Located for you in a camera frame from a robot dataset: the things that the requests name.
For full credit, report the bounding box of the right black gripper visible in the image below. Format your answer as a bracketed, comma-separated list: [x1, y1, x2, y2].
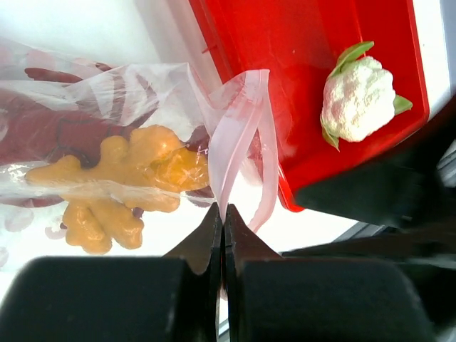
[281, 103, 455, 341]

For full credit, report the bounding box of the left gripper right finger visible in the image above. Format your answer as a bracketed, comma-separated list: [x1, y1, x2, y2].
[224, 204, 284, 341]

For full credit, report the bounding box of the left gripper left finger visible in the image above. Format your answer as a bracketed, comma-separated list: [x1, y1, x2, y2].
[165, 203, 223, 341]

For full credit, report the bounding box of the yellow ginger root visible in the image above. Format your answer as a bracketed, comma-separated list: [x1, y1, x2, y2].
[26, 125, 209, 254]

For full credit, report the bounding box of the clear zip top bag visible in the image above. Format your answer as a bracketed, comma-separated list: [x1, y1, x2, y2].
[0, 35, 281, 342]

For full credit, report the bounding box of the white cauliflower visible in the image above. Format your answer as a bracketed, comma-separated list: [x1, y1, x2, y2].
[320, 41, 413, 150]

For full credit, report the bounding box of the red plastic tray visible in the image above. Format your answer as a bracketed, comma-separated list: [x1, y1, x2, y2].
[190, 1, 430, 212]

